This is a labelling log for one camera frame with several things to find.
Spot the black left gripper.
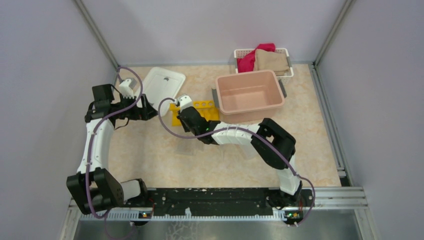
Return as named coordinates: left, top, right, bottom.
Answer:
left=111, top=93, right=158, bottom=121

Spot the yellow test tube rack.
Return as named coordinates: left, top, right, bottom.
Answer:
left=169, top=100, right=220, bottom=127

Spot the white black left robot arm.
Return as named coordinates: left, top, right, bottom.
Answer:
left=66, top=84, right=158, bottom=215

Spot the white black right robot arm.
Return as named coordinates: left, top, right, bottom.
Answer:
left=176, top=106, right=302, bottom=206

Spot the white plastic tray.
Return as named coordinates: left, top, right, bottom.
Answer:
left=142, top=67, right=186, bottom=117

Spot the pink plastic tub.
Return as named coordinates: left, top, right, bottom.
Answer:
left=215, top=70, right=285, bottom=124

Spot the red cloth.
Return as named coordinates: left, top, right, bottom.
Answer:
left=237, top=43, right=276, bottom=73

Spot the white perforated basket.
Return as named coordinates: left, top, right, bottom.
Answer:
left=233, top=46, right=294, bottom=79

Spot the beige cloth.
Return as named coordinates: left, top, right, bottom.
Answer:
left=253, top=49, right=290, bottom=76

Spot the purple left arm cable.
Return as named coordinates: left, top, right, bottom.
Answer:
left=84, top=66, right=144, bottom=239

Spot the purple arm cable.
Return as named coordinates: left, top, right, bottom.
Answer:
left=84, top=66, right=144, bottom=239
left=157, top=97, right=316, bottom=228

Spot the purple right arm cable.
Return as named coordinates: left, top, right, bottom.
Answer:
left=157, top=97, right=316, bottom=228

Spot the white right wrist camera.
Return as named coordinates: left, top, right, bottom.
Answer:
left=176, top=94, right=193, bottom=111

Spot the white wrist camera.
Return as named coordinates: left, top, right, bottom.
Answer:
left=118, top=78, right=136, bottom=99
left=176, top=94, right=193, bottom=111

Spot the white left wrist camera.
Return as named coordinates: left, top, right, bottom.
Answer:
left=118, top=78, right=136, bottom=99

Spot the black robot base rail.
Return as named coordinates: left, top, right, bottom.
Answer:
left=122, top=187, right=314, bottom=220

